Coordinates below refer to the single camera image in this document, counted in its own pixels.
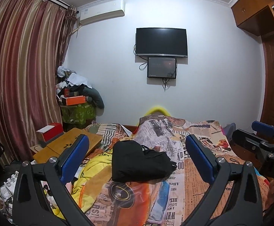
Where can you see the yellow headboard object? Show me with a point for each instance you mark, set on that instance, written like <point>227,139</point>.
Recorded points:
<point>158,109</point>

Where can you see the clutter of papers and cables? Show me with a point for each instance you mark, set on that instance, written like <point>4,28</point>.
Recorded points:
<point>6,196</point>

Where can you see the red striped curtain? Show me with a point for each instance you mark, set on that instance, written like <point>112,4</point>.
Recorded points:
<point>34,38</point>

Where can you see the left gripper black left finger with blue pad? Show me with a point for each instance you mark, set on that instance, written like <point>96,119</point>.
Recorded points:
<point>41,196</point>

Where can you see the green patterned storage box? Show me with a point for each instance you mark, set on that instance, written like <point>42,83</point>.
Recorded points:
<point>78,114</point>

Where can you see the newspaper car print bedsheet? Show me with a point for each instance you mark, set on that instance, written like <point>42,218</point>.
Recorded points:
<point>171,200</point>

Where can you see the white air conditioner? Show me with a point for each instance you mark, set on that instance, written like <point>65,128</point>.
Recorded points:
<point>90,14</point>

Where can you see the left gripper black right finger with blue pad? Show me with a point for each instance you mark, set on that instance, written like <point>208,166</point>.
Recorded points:
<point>244,204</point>

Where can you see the striped pillow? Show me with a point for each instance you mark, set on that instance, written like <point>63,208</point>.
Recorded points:
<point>111,133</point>

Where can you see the orange shoe box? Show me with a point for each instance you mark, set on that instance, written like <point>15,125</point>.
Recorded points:
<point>75,100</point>

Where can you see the wooden lap desk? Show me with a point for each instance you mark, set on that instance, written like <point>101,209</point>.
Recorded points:
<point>56,147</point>

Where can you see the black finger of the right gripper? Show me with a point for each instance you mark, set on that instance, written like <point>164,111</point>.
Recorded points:
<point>253,143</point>

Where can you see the pile of clothes on box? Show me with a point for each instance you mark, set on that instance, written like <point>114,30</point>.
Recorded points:
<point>71,84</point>

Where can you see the red white box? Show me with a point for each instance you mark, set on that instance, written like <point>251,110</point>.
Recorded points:
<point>49,131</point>

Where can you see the black zip hoodie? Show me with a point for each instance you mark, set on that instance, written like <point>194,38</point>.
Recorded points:
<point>132,162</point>

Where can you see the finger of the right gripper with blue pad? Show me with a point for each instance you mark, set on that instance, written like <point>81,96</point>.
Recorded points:
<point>262,128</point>

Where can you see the large black wall television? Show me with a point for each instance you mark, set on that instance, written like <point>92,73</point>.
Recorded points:
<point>161,41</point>

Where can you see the small black wall monitor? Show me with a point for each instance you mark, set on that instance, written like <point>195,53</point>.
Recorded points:
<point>162,67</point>

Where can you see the yellow blanket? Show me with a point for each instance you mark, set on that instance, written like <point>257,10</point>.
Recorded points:
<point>90,191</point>

